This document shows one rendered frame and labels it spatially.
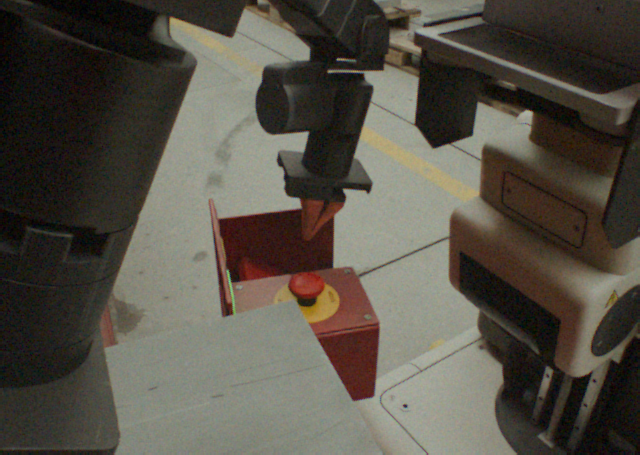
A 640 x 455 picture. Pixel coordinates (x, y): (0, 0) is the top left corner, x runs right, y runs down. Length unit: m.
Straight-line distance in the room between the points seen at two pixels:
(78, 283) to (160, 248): 1.98
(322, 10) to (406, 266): 1.50
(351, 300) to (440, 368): 0.66
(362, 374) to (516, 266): 0.23
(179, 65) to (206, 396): 0.18
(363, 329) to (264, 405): 0.38
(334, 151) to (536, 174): 0.24
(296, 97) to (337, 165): 0.11
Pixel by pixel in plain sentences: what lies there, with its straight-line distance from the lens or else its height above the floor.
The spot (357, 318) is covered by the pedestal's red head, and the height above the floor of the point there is 0.78.
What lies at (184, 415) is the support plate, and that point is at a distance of 0.31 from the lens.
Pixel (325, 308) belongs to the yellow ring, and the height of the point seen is 0.78.
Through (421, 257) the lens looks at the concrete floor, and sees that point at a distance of 2.09.
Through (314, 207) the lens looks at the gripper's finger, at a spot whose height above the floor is 0.86.
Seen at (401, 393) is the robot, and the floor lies 0.28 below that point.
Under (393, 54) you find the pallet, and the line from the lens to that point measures 3.69.
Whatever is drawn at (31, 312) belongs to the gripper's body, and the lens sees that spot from 0.19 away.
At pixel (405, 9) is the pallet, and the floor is 0.14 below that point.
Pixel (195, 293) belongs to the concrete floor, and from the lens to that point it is 1.95.
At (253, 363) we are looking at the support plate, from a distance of 0.32.
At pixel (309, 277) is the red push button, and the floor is 0.81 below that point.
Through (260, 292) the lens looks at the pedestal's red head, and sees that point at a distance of 0.71.
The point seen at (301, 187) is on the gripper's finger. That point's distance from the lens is 0.69.
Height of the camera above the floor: 1.23
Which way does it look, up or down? 34 degrees down
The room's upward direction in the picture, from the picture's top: straight up
